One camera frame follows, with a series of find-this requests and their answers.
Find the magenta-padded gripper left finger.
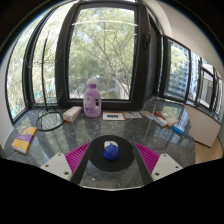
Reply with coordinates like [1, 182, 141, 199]
[40, 142, 93, 185]

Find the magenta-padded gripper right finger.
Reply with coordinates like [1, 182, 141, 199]
[133, 142, 184, 185]

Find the blue and white computer mouse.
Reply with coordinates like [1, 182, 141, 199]
[102, 140, 121, 161]

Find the black round mouse pad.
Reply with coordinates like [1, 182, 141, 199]
[88, 134, 135, 173]

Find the flat striped booklet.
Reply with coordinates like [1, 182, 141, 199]
[139, 110, 168, 128]

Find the small blue box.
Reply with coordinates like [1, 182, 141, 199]
[172, 123, 185, 135]

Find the small white box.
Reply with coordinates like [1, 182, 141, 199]
[165, 115, 180, 128]

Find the orange and white carton box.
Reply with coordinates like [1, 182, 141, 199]
[62, 105, 83, 123]

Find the red book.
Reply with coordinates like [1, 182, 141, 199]
[153, 110, 175, 121]

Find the pale printed leaflet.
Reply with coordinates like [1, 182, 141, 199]
[122, 111, 144, 120]

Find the white card with dark print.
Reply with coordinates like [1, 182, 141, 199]
[102, 111, 126, 122]

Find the yellow and purple book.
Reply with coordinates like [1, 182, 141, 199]
[11, 126, 38, 155]

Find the purple detergent bottle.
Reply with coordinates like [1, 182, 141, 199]
[83, 78, 102, 118]

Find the black wire stand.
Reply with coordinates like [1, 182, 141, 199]
[35, 31, 66, 132]

